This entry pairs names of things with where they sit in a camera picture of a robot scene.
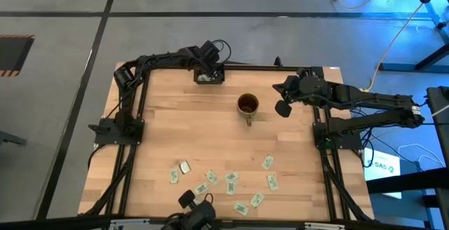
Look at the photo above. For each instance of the green brown ceramic mug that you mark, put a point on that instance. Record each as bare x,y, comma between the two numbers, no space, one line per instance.
247,102

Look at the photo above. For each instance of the white SAS sign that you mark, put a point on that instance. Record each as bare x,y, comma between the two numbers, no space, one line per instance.
382,160

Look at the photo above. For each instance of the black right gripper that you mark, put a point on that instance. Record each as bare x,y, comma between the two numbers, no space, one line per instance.
308,89

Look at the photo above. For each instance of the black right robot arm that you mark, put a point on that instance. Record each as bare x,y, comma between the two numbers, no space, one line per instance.
368,98

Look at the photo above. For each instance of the dark metal stand frame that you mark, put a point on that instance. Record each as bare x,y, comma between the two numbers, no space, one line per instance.
403,67

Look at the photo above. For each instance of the silver beam bracket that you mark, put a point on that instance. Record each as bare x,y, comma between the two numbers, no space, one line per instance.
324,226
129,222

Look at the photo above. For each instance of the pale stevia sweetener packet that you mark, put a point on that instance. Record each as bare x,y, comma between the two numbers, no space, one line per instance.
173,176
240,208
201,188
231,177
212,177
230,187
272,182
257,200
267,162

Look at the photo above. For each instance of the hazard striped floor hatch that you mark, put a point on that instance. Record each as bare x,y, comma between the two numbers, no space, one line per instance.
14,54

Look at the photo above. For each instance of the black equipment cart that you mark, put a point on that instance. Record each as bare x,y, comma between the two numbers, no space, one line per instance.
403,182

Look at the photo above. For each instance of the black mesh bin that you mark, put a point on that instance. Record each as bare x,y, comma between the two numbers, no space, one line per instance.
219,80

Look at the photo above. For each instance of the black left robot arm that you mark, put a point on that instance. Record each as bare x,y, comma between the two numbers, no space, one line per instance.
158,59

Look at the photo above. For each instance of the black rail clamp knob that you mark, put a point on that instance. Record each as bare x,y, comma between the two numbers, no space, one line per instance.
278,61

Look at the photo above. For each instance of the black leader arm gripper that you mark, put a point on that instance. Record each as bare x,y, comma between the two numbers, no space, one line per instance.
196,216

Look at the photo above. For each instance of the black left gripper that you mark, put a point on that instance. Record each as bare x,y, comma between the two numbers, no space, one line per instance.
208,63

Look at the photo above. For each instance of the grey metal foot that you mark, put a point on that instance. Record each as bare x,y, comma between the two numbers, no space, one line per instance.
10,139

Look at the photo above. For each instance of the black overhead rig beam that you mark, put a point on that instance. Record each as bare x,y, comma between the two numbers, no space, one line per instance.
70,223

